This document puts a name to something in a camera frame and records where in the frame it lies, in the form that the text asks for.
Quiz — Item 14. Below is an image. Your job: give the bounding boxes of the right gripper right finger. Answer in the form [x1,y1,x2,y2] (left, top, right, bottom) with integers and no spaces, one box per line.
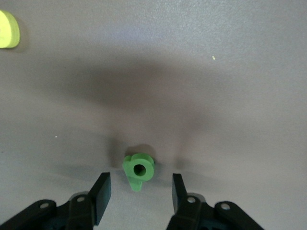
[166,173,262,230]

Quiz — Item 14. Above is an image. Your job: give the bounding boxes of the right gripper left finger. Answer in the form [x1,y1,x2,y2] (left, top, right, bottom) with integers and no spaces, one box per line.
[0,172,112,230]

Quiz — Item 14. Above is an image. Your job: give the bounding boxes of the green letter p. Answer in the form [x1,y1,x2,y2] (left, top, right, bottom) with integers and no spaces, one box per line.
[122,153,155,192]

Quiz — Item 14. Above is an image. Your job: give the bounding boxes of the yellow letter u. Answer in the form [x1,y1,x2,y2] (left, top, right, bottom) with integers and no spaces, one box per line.
[0,10,21,49]

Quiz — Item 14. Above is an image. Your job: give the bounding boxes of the brown table cover sheet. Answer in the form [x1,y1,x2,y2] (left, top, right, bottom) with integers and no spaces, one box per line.
[0,0,307,230]

